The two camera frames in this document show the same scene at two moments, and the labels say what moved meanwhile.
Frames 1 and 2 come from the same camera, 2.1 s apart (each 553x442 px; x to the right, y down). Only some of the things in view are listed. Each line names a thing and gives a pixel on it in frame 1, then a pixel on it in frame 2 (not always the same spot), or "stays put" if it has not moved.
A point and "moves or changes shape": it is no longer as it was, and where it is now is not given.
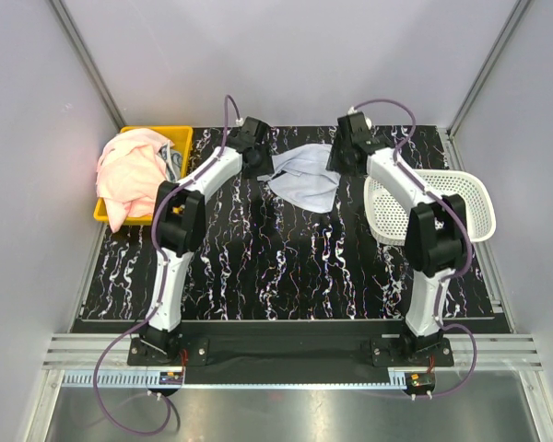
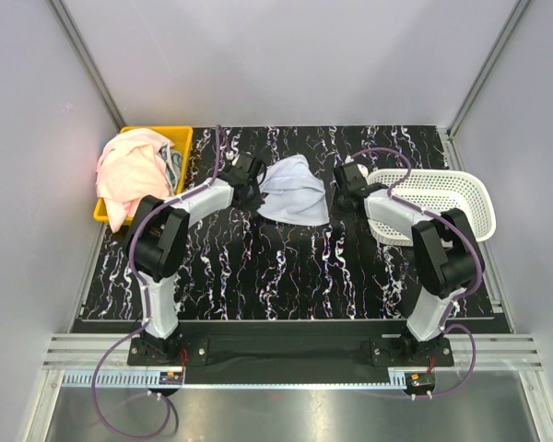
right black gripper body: x=337 y=159 -> x=340 y=197
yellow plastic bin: x=182 y=137 stays put
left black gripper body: x=263 y=165 -> x=252 y=200
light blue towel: x=300 y=178 moves or changes shape
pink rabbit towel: x=127 y=173 stays put
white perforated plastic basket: x=388 y=215 stays put
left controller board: x=170 y=378 stays put
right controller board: x=419 y=381 stays put
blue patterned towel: x=172 y=161 stays put
